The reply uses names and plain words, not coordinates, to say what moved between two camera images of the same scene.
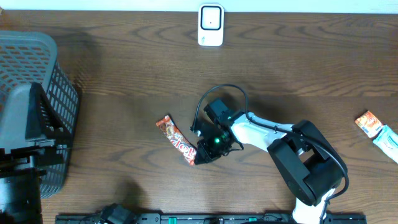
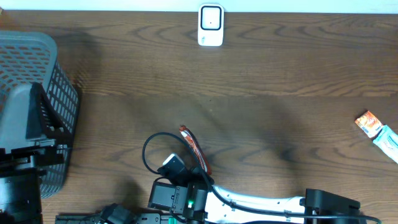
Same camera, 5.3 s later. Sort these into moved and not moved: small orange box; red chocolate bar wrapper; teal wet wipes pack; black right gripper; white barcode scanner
Moved: black right gripper; red chocolate bar wrapper
Not moved: small orange box; teal wet wipes pack; white barcode scanner
